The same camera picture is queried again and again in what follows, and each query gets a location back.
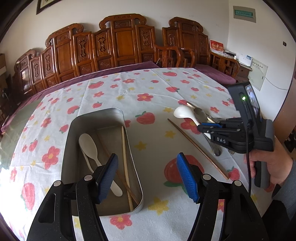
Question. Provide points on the grey metal tray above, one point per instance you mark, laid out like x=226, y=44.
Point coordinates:
x=108, y=123

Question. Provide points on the wooden side table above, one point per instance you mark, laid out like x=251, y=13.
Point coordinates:
x=242, y=75

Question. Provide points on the green wall sign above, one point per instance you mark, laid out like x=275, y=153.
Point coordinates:
x=244, y=13

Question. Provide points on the white wall panel box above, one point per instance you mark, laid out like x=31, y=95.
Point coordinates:
x=258, y=74

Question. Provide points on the purple armchair cushion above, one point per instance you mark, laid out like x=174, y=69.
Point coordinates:
x=215, y=74

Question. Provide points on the grey sleeve forearm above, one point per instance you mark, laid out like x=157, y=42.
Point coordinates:
x=285, y=193

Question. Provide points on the metal spoon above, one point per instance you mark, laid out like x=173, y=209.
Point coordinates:
x=214, y=147

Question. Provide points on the person's right hand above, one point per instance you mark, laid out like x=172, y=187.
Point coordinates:
x=279, y=163

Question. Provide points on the brown wooden chopstick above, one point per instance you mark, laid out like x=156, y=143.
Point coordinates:
x=120, y=175
x=200, y=149

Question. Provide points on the white plastic spoon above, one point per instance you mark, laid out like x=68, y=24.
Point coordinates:
x=89, y=150
x=187, y=114

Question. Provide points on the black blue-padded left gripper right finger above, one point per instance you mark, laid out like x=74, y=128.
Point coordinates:
x=209, y=127

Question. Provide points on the carved wooden sofa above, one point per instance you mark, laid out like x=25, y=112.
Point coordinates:
x=71, y=52

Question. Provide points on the carved wooden armchair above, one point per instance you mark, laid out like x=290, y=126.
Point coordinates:
x=188, y=35

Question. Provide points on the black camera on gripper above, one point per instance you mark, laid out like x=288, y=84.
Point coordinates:
x=246, y=103

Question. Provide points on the red card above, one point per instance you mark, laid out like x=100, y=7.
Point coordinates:
x=216, y=46

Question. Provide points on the strawberry flower tablecloth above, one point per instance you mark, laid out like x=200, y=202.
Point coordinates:
x=33, y=147

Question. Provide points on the white telephone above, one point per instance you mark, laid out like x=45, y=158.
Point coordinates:
x=245, y=60

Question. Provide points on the framed wall painting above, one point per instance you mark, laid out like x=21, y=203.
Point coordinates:
x=44, y=4

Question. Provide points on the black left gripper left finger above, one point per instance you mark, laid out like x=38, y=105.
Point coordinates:
x=53, y=220

